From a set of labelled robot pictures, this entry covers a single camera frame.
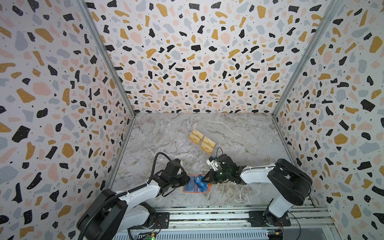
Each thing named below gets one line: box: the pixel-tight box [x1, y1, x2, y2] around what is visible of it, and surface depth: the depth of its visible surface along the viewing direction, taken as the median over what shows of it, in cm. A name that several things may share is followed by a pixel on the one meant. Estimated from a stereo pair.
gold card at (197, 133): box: [192, 128, 204, 140], surface depth 99 cm
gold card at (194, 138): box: [189, 132, 201, 146], surface depth 99 cm
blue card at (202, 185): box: [194, 174, 208, 192], surface depth 85 cm
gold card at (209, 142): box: [203, 136, 216, 148], surface depth 95 cm
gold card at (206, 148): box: [200, 141, 214, 156], surface depth 95 cm
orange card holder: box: [182, 175, 212, 193], surface depth 85 cm
